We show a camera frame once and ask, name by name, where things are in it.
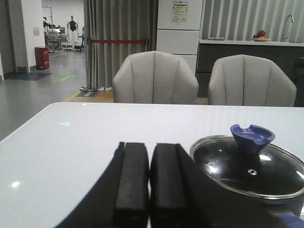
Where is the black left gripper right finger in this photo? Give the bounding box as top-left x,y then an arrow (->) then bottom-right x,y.
150,143 -> 238,228

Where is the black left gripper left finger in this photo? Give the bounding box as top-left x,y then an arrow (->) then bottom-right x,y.
57,142 -> 149,228

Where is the glass pot lid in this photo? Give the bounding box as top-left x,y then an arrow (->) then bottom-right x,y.
190,124 -> 304,200

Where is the dark blue pot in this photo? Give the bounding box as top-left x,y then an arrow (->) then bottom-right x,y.
187,185 -> 304,228

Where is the left grey chair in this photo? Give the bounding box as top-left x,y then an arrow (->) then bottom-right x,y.
113,51 -> 199,105

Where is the grey chair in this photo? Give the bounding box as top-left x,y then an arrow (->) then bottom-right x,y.
113,51 -> 199,105
208,55 -> 296,107

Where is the right grey chair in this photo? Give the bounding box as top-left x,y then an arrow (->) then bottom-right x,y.
208,55 -> 296,107

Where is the red barrier belt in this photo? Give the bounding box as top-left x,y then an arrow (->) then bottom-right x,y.
86,39 -> 149,44

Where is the red trash bin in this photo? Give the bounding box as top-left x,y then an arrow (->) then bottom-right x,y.
35,47 -> 49,70

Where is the white refrigerator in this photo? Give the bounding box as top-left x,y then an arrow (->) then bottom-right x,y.
156,0 -> 203,73

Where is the fruit plate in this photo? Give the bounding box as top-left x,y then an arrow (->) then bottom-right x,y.
252,30 -> 271,42

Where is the dark kitchen counter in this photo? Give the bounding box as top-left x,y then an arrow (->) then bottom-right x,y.
196,39 -> 304,98

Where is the grey curtain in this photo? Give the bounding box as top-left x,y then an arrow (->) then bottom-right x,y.
81,0 -> 159,91

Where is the silver faucet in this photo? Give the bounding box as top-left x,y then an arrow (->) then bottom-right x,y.
281,14 -> 295,42

